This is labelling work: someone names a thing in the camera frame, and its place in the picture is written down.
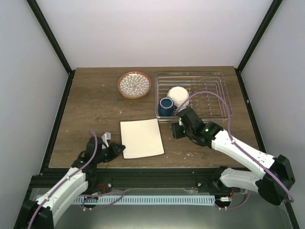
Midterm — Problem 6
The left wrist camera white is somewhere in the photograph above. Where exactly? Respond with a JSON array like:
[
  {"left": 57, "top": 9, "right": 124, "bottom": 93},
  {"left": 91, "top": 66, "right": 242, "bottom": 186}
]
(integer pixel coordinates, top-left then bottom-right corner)
[{"left": 101, "top": 132, "right": 111, "bottom": 149}]

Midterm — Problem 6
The metal wire dish rack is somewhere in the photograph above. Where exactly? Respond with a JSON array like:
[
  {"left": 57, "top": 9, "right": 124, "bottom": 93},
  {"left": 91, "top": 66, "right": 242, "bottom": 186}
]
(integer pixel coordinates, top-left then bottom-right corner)
[{"left": 155, "top": 72, "right": 232, "bottom": 123}]

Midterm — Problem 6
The patterned round plate orange rim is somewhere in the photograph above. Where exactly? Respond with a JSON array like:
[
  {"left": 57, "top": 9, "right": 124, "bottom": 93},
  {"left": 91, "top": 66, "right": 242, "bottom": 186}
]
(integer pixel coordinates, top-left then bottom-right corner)
[{"left": 118, "top": 71, "right": 152, "bottom": 99}]

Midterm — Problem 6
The black aluminium frame rail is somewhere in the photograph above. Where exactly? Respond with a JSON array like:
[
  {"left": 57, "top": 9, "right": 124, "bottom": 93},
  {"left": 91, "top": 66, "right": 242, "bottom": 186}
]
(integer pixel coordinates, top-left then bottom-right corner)
[{"left": 28, "top": 167, "right": 286, "bottom": 194}]

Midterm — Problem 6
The cream rectangular plate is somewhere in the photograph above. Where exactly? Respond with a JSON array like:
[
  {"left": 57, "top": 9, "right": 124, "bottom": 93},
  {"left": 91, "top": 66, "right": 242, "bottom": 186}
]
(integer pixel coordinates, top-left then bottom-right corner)
[{"left": 120, "top": 119, "right": 164, "bottom": 159}]

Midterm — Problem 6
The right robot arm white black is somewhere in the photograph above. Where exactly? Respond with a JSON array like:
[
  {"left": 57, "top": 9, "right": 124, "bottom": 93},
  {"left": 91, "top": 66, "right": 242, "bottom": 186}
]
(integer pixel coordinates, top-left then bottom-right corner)
[{"left": 171, "top": 107, "right": 295, "bottom": 206}]

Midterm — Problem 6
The white scalloped bowl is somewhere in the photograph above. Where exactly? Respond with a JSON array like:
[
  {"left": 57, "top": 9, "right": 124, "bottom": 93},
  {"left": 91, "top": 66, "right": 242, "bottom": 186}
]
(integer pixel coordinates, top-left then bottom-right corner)
[{"left": 167, "top": 86, "right": 189, "bottom": 108}]

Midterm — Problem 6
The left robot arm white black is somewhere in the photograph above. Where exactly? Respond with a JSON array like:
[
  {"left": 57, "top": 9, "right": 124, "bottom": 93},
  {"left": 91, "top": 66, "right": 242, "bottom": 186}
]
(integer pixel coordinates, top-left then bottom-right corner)
[{"left": 17, "top": 134, "right": 126, "bottom": 229}]

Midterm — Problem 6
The light blue slotted cable duct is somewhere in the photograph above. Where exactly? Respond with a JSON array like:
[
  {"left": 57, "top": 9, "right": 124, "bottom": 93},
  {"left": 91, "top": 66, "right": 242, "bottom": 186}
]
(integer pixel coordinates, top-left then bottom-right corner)
[{"left": 84, "top": 195, "right": 215, "bottom": 206}]

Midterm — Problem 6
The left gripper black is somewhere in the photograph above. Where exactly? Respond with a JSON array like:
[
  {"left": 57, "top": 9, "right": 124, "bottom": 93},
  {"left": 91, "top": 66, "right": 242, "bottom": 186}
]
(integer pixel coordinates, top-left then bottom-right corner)
[{"left": 95, "top": 144, "right": 126, "bottom": 164}]

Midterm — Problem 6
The dark blue mug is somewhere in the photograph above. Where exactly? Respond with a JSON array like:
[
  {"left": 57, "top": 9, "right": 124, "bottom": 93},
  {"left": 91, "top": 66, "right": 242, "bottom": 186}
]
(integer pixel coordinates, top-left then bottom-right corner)
[{"left": 158, "top": 97, "right": 174, "bottom": 117}]

